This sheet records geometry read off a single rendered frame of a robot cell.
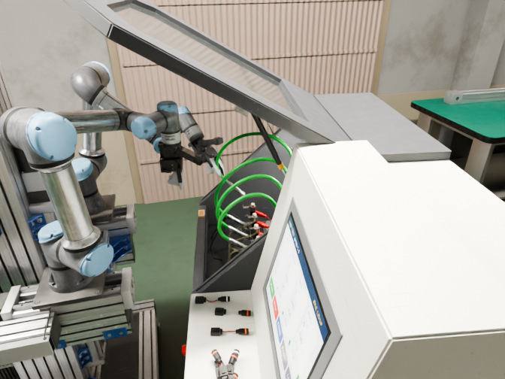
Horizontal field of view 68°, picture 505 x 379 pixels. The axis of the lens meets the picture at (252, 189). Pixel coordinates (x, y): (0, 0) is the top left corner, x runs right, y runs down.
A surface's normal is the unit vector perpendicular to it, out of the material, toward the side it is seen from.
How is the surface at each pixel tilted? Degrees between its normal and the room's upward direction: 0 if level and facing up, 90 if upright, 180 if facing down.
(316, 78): 90
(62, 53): 90
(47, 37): 90
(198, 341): 0
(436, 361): 90
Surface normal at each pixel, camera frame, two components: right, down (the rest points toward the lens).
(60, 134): 0.85, 0.12
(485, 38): 0.25, 0.48
